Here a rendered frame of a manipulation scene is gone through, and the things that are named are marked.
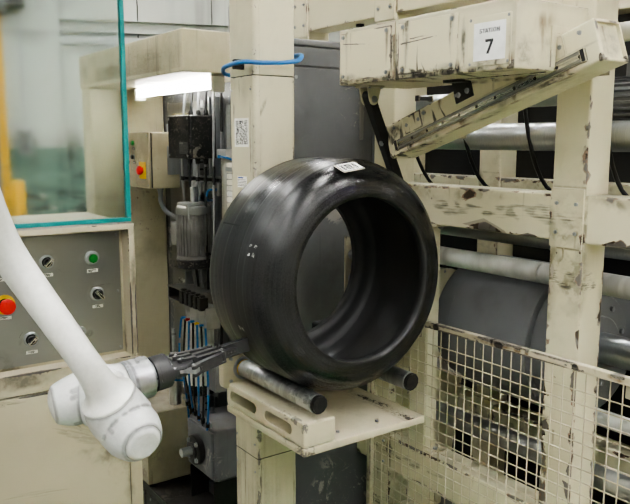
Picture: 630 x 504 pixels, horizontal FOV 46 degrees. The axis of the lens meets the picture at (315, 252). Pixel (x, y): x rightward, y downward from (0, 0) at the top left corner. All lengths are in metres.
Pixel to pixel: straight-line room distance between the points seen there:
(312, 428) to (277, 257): 0.40
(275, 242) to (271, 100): 0.50
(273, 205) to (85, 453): 0.92
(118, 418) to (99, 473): 0.83
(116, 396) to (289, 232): 0.50
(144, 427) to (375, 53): 1.10
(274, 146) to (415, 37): 0.46
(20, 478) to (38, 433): 0.12
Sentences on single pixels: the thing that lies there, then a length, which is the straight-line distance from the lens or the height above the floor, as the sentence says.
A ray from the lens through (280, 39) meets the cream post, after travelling 2.01.
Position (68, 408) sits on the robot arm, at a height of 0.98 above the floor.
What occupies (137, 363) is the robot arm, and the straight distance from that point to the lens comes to 1.60.
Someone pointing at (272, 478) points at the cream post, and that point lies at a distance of 2.19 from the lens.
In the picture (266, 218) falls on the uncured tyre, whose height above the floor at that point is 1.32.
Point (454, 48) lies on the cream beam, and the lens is 1.77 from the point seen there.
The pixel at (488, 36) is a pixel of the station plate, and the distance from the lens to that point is 1.70.
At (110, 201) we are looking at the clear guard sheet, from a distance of 2.09.
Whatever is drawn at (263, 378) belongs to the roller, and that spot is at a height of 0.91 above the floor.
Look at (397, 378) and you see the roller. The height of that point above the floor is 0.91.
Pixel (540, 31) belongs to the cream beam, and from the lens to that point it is 1.72.
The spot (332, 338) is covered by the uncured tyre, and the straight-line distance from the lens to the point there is 2.05.
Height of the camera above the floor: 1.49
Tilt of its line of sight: 9 degrees down
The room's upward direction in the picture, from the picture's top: straight up
